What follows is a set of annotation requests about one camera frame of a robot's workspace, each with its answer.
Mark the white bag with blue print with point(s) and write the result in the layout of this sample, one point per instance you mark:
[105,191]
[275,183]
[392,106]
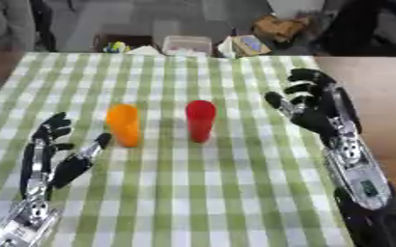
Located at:
[245,45]

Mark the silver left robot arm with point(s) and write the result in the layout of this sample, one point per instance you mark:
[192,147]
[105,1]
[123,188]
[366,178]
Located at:
[24,223]

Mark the person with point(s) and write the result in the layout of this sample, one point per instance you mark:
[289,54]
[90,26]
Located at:
[7,24]

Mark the orange plastic cup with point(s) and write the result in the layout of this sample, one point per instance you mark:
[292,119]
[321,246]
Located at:
[124,124]

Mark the dark box with toys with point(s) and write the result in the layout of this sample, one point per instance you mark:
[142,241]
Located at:
[121,43]

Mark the clear plastic storage bin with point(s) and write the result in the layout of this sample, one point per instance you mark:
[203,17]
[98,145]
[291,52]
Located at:
[187,46]

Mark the black office chair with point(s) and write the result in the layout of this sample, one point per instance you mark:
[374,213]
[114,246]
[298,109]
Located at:
[364,27]

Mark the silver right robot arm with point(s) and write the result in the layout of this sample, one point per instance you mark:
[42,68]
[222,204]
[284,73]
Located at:
[367,196]

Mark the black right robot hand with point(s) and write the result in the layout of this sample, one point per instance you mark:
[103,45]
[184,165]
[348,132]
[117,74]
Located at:
[311,112]

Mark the tan crumpled bag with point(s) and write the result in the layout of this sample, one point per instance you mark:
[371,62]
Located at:
[279,27]

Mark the red plastic cup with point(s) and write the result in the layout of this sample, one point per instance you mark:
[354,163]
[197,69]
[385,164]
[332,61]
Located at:
[200,120]

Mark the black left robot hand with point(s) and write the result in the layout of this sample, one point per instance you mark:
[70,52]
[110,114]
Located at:
[66,169]

